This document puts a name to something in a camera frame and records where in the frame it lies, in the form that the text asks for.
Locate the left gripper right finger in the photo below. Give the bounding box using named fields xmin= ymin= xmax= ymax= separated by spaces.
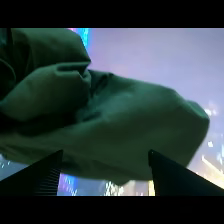
xmin=147 ymin=149 xmax=224 ymax=197

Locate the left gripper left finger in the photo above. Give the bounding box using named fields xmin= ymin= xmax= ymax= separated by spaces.
xmin=0 ymin=149 xmax=64 ymax=197

